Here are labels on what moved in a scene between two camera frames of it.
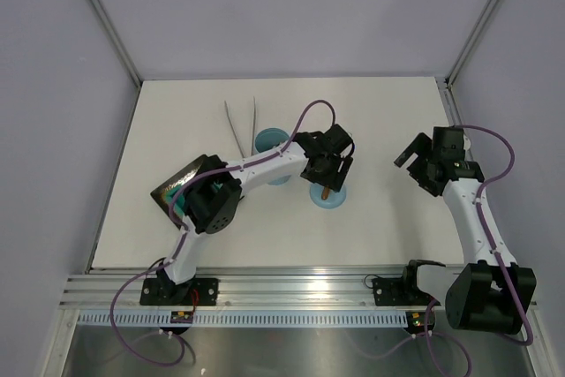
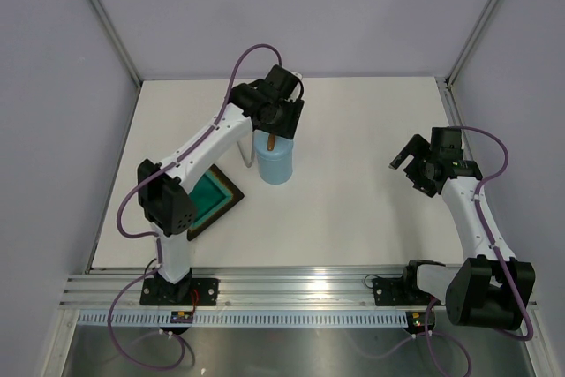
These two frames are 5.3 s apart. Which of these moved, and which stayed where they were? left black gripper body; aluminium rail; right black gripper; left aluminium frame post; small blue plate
Moved: small blue plate; left black gripper body
Stayed: left aluminium frame post; aluminium rail; right black gripper
